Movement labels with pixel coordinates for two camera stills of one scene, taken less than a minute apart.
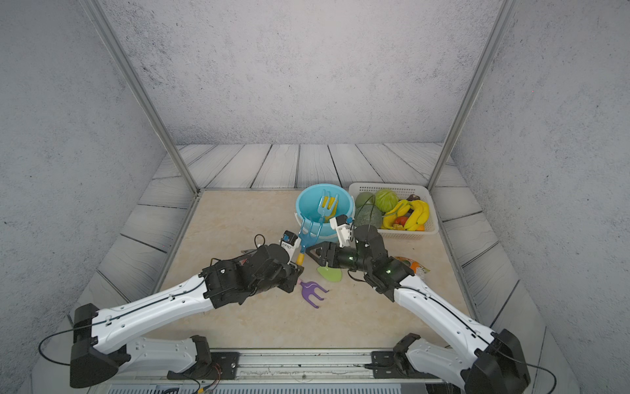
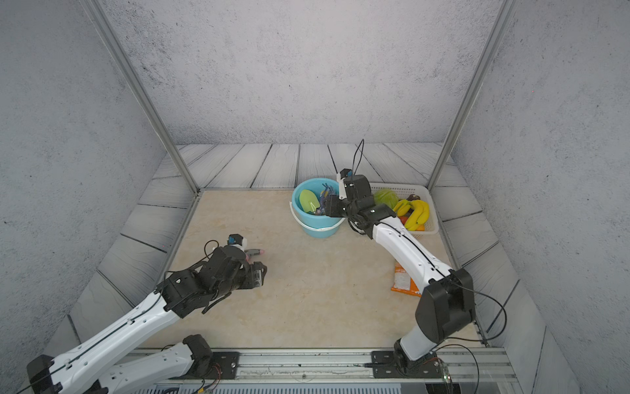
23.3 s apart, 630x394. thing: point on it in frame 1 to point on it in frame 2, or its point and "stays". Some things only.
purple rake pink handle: [308, 289] to [326, 191]
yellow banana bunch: [417, 217] stays
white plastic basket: [421, 190] stays
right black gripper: [328, 249] to [331, 206]
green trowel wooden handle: [330, 273] to [308, 200]
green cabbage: [385, 200] stays
